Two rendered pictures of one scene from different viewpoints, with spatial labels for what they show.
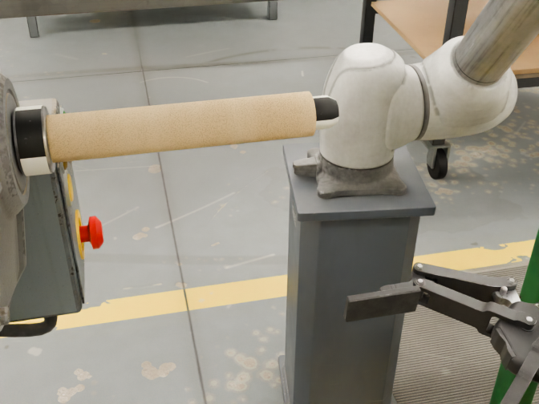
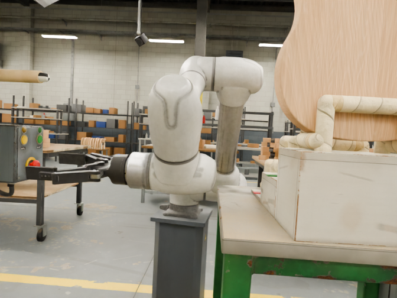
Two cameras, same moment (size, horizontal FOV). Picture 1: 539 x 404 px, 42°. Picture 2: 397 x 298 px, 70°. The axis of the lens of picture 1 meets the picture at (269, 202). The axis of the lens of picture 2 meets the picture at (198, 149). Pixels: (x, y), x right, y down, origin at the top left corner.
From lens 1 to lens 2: 75 cm
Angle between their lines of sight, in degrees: 35
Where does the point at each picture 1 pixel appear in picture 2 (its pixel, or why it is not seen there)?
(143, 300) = (120, 285)
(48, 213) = (10, 141)
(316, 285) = (158, 256)
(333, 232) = (164, 229)
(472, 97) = (218, 178)
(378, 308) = (70, 159)
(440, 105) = not seen: hidden behind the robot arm
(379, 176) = (187, 210)
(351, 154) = (175, 198)
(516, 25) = (221, 143)
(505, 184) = not seen: hidden behind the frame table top
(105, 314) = (103, 286)
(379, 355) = not seen: outside the picture
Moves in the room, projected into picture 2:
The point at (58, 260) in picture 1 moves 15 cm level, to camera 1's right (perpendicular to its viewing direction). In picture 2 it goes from (10, 159) to (46, 162)
